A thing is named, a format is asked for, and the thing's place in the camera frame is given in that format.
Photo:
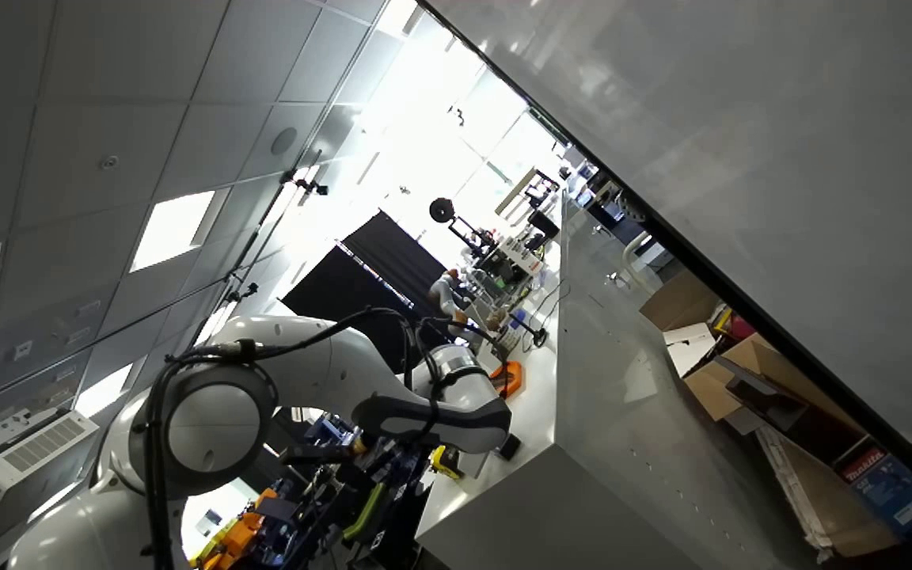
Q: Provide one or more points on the black stand with round base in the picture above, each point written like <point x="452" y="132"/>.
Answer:
<point x="442" y="211"/>

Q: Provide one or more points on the round ceiling speaker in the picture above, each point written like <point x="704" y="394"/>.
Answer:
<point x="286" y="139"/>

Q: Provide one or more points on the orange plastic tray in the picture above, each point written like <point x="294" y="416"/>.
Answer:
<point x="510" y="378"/>

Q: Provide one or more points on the white foam sheet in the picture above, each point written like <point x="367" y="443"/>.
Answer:
<point x="692" y="349"/>

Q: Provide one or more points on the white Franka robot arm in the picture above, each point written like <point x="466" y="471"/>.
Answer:
<point x="308" y="357"/>

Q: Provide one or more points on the black ceiling rail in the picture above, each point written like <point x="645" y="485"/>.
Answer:
<point x="268" y="231"/>

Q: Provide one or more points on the open cardboard box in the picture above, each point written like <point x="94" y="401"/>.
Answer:
<point x="784" y="423"/>

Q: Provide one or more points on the black monitor panel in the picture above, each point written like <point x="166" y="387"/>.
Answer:
<point x="370" y="271"/>

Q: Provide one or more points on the blue box with label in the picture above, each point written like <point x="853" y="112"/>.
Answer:
<point x="901" y="494"/>

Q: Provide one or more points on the ceiling light panel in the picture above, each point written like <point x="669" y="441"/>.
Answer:
<point x="173" y="228"/>
<point x="101" y="390"/>

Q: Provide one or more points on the white air conditioner unit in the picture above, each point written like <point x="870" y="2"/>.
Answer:
<point x="28" y="468"/>

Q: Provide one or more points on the small brown cardboard box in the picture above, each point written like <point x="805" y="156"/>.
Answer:
<point x="679" y="305"/>

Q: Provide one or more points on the orange yellow tool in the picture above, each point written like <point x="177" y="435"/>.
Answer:
<point x="230" y="534"/>

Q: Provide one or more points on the white table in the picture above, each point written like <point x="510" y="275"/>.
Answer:
<point x="604" y="423"/>

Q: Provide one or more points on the whiteboard with black frame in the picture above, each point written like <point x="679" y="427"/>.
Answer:
<point x="794" y="160"/>

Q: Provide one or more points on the yellow black tape measure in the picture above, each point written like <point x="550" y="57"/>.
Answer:
<point x="443" y="460"/>

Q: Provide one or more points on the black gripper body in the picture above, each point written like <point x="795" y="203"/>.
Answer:
<point x="510" y="447"/>

